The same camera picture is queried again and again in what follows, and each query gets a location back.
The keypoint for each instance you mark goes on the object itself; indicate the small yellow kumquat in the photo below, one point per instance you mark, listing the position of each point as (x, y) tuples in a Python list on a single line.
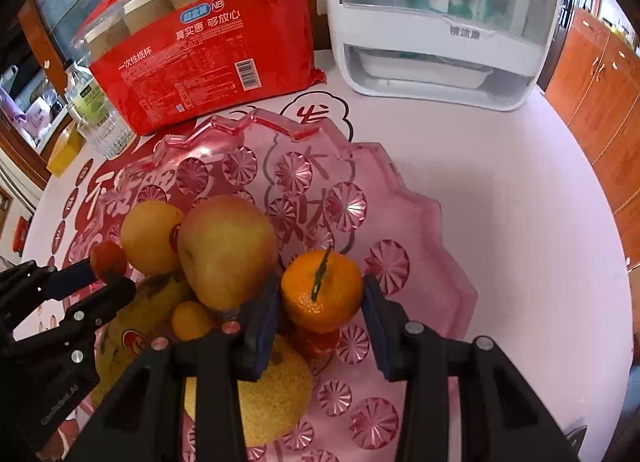
[(191, 320)]

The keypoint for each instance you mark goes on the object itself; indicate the pink glass fruit bowl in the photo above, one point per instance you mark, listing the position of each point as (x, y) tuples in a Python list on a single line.
[(320, 191)]

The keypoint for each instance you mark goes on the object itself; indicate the large red apple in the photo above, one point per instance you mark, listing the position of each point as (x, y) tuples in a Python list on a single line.
[(227, 247)]

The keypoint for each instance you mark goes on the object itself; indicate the small red tomato fruit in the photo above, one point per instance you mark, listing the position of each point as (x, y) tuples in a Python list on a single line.
[(312, 345)]

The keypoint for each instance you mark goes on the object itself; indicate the yellow striped round fruit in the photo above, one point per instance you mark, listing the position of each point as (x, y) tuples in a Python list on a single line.
[(145, 236)]

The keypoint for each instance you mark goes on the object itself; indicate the yellow pear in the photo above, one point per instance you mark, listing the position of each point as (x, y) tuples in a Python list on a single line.
[(273, 406)]

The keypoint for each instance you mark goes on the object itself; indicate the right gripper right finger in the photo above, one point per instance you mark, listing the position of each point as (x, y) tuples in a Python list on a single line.
[(502, 418)]

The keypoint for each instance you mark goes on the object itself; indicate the glass bottle green label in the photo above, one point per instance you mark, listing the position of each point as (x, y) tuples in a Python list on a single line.
[(85, 94)]

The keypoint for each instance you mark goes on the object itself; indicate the small red orange fruit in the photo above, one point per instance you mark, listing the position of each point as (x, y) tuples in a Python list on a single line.
[(108, 261)]

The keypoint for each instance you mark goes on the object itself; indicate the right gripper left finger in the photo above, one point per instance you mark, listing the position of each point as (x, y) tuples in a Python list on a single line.
[(141, 418)]

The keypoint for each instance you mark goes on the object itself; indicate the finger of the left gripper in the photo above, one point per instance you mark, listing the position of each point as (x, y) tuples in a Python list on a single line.
[(85, 311), (25, 287)]

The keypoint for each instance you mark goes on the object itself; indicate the orange tangerine with leaf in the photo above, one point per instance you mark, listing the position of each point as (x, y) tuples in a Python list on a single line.
[(322, 290)]

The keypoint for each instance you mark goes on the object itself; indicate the spotted yellow banana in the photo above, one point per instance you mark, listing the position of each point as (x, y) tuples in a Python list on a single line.
[(136, 326)]

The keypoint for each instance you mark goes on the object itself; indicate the clear drinking glass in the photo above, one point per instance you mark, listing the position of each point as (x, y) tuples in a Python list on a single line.
[(110, 136)]

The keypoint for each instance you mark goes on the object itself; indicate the white countertop cup cabinet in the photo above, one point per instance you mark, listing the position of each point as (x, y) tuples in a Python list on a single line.
[(482, 53)]

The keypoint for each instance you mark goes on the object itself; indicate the red paper cup package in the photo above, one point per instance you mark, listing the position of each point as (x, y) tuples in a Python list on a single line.
[(161, 62)]

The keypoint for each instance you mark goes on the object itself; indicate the yellow box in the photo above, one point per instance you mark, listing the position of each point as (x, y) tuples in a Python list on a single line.
[(65, 149)]

